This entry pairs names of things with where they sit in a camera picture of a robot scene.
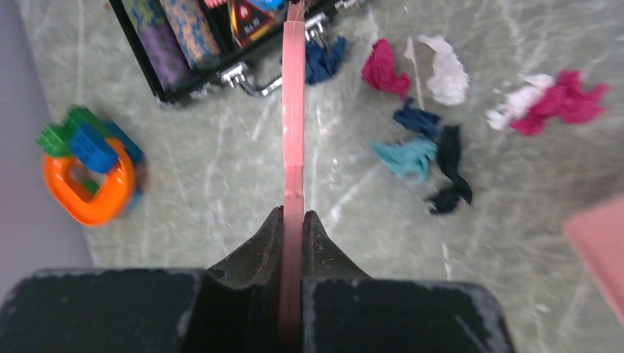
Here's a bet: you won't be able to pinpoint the magenta paper scrap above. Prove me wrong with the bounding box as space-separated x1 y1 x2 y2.
361 38 412 100

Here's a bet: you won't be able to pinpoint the green and blue blocks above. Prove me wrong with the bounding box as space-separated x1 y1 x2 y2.
36 105 144 174

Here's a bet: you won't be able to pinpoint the black poker chip case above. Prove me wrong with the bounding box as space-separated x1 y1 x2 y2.
107 0 372 106

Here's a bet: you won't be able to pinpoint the pink hand brush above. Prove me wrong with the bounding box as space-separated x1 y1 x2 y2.
278 1 308 352

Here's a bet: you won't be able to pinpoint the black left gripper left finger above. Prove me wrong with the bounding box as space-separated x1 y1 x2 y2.
1 207 283 352

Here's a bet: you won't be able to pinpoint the black paper scrap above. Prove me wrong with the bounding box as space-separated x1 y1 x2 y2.
425 125 473 215

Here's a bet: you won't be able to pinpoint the light blue paper scrap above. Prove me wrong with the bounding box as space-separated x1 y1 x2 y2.
369 137 438 183

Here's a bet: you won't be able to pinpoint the white paper scrap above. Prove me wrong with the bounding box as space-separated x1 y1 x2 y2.
417 35 469 107

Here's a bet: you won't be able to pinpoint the pink paper scrap front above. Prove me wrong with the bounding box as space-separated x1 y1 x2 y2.
510 70 610 136

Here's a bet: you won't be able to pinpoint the pink plastic dustpan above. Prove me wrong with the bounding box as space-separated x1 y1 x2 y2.
563 195 623 323

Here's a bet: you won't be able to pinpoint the dark blue paper scrap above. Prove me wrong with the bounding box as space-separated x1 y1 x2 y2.
392 97 441 140

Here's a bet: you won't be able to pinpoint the orange plastic ring toy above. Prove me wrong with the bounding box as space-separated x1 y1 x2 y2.
42 138 136 227

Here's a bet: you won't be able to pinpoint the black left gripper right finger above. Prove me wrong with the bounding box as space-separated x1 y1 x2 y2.
302 211 516 352

